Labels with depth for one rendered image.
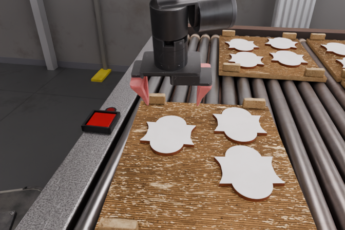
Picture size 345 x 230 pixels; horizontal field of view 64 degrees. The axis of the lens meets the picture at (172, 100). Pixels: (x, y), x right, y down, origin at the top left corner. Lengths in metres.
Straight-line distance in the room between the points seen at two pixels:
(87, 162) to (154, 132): 0.16
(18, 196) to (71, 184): 1.02
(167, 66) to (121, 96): 0.41
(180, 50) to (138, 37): 2.57
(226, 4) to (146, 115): 0.38
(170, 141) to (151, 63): 0.20
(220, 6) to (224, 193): 0.32
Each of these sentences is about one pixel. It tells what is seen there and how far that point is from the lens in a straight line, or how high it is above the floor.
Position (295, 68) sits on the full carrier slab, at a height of 0.94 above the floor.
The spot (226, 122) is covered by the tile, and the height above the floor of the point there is 0.94.
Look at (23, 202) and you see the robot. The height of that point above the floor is 0.24.
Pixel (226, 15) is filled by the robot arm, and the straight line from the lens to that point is 0.43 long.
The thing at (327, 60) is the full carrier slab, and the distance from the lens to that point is 1.18.
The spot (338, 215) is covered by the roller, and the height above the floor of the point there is 0.91.
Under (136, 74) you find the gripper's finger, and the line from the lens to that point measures 0.49.
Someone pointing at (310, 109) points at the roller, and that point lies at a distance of 0.88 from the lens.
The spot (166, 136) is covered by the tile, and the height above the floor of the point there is 0.95.
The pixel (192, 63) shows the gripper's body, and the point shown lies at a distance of 0.47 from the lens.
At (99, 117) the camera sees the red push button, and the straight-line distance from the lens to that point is 0.74.
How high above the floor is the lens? 1.33
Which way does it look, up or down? 31 degrees down
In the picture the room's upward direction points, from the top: straight up
